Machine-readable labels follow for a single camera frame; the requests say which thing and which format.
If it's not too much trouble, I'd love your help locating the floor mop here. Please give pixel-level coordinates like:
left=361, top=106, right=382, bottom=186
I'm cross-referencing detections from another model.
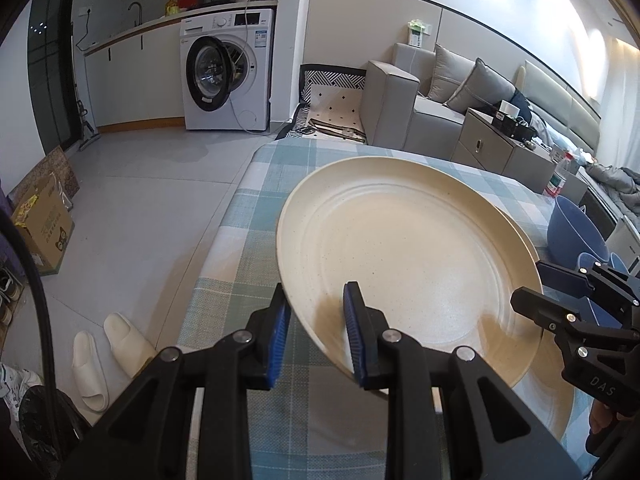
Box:
left=72, top=22, right=103, bottom=151

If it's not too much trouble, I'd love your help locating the white kitchen counter cabinet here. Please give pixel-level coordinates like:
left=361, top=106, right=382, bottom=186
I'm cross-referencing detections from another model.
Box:
left=82, top=10, right=187, bottom=133

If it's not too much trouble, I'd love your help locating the dark glass door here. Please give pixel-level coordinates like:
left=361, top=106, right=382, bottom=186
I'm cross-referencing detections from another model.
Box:
left=27, top=0, right=83, bottom=158

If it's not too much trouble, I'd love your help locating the bed with padded headboard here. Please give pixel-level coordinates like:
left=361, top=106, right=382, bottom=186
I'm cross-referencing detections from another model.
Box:
left=515, top=60, right=640, bottom=261

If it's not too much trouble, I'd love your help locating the white washing machine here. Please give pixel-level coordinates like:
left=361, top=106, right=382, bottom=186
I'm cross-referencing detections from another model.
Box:
left=180, top=8, right=276, bottom=132

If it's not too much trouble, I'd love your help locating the clear water bottle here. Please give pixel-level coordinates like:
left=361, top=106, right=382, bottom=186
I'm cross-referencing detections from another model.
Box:
left=546, top=157, right=576, bottom=198

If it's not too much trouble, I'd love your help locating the black cable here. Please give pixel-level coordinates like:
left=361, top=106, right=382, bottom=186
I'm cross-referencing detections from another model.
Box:
left=0, top=210, right=57, bottom=480

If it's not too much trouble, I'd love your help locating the person's right hand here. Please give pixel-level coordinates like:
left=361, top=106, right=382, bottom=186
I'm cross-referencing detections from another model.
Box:
left=586, top=402, right=618, bottom=461

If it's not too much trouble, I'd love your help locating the grey pillow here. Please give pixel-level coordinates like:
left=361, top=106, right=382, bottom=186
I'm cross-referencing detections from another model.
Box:
left=445, top=58, right=516, bottom=113
left=427, top=43, right=476, bottom=103

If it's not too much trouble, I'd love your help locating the brown patterned board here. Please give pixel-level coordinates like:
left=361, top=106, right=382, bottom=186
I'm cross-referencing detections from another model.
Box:
left=7, top=146, right=81, bottom=201

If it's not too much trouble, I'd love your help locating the grey drawer cabinet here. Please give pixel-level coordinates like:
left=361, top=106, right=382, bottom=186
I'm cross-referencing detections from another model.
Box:
left=452, top=109, right=558, bottom=193

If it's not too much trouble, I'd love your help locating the black organizer tray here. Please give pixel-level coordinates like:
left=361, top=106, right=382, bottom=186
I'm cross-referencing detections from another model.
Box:
left=492, top=110, right=536, bottom=141

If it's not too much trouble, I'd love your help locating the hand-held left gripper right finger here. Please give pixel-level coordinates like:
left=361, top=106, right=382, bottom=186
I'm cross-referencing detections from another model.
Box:
left=343, top=281, right=583, bottom=480

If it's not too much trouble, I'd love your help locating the cream speckled plate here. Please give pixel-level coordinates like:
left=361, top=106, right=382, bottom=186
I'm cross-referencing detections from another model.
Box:
left=276, top=156, right=544, bottom=395
left=505, top=332, right=577, bottom=453

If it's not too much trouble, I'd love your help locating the black white patterned rug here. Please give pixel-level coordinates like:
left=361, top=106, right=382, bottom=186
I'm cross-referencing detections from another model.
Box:
left=275, top=63, right=371, bottom=143

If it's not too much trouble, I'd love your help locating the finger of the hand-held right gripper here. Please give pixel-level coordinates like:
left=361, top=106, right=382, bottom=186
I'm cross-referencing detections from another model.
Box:
left=511, top=287, right=626, bottom=341
left=536, top=261, right=640, bottom=311

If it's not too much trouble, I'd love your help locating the cardboard box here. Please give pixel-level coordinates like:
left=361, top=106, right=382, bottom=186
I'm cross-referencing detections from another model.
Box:
left=10, top=172, right=76, bottom=277

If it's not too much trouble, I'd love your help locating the white sneaker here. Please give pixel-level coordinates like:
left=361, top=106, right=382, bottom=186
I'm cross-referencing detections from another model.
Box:
left=0, top=266, right=25, bottom=325
left=0, top=365, right=43, bottom=403

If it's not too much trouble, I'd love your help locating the grey sofa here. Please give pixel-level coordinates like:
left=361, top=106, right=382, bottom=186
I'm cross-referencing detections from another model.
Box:
left=360, top=42, right=521, bottom=163

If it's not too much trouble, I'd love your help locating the white slipper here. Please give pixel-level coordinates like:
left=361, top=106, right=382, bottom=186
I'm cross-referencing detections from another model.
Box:
left=103, top=312, right=157, bottom=378
left=72, top=331, right=110, bottom=413

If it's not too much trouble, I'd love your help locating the grey duvet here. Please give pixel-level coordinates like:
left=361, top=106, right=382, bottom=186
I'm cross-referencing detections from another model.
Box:
left=585, top=162, right=640, bottom=216

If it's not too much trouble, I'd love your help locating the checked teal white tablecloth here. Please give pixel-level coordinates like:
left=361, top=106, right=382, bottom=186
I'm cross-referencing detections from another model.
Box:
left=175, top=135, right=601, bottom=480

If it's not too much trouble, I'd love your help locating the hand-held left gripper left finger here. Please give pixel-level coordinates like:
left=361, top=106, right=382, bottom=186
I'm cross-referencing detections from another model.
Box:
left=59, top=283, right=292, bottom=480

